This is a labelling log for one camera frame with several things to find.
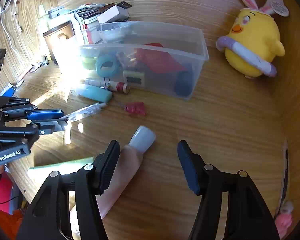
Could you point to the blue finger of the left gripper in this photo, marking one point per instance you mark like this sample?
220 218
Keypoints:
49 126
45 114

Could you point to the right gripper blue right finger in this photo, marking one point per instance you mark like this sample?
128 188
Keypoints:
193 168

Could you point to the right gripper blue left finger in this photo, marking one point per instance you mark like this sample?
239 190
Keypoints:
105 164

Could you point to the pink tube grey cap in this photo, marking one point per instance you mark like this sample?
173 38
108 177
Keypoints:
129 162

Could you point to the clear glittery pen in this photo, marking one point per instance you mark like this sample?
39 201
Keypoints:
84 112

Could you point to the teal white tube bottle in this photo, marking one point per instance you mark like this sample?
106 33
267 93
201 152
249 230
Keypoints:
94 93

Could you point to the white tube red cap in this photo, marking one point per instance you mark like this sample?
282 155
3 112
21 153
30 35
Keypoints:
106 83

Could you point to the teal tape roll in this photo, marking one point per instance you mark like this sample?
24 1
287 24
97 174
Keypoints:
107 66

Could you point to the small green white calculator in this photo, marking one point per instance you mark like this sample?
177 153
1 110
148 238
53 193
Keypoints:
134 78

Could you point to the clear bowl in bin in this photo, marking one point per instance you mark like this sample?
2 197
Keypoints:
114 32

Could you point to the clear plastic storage bin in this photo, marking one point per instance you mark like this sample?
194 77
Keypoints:
185 44

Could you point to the stack of papers and books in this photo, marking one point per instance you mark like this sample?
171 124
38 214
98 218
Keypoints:
88 13

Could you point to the red pouch in bin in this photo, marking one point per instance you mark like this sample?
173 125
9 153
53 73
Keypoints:
157 61

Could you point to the white rectangular box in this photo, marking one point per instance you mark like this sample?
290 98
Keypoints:
113 14

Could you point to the yellow chick plush toy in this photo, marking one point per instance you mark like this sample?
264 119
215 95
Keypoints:
254 39

